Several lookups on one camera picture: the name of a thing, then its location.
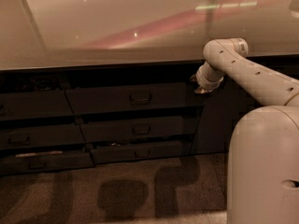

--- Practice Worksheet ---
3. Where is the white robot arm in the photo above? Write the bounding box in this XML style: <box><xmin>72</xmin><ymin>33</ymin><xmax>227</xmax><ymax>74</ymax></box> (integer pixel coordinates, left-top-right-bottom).
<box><xmin>192</xmin><ymin>38</ymin><xmax>299</xmax><ymax>224</ymax></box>

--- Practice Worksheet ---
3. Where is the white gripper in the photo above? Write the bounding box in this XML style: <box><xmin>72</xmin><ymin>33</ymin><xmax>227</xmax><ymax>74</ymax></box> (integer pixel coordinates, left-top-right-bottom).
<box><xmin>190</xmin><ymin>63</ymin><xmax>224</xmax><ymax>94</ymax></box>

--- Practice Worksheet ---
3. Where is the dark cabinet door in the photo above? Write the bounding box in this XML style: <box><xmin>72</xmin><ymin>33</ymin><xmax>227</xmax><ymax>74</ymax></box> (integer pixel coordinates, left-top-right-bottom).
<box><xmin>191</xmin><ymin>60</ymin><xmax>298</xmax><ymax>154</ymax></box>

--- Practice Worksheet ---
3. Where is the dark drawer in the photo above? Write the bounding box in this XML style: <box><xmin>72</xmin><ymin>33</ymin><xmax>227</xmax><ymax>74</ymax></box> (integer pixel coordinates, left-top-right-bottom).
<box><xmin>80</xmin><ymin>116</ymin><xmax>198</xmax><ymax>143</ymax></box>
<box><xmin>0</xmin><ymin>124</ymin><xmax>84</xmax><ymax>150</ymax></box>
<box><xmin>0</xmin><ymin>151</ymin><xmax>93</xmax><ymax>175</ymax></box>
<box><xmin>0</xmin><ymin>91</ymin><xmax>72</xmax><ymax>120</ymax></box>
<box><xmin>65</xmin><ymin>82</ymin><xmax>205</xmax><ymax>115</ymax></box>
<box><xmin>90</xmin><ymin>140</ymin><xmax>192</xmax><ymax>164</ymax></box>

